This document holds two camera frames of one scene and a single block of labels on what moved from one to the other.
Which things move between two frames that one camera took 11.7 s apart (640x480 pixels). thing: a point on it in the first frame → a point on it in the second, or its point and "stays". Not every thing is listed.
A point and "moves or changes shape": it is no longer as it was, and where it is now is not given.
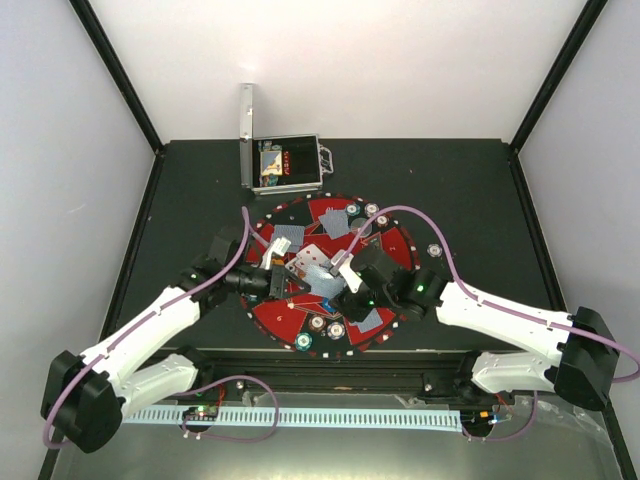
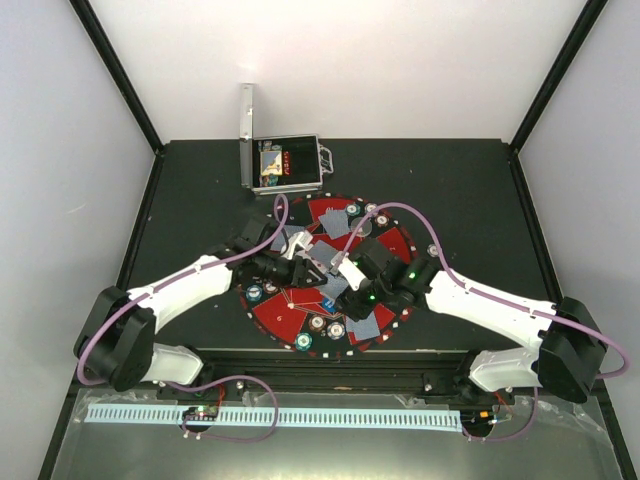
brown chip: [317, 322] stays
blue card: [372, 320] moves or changes shape
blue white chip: [336, 330] stays
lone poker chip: [434, 250] stays
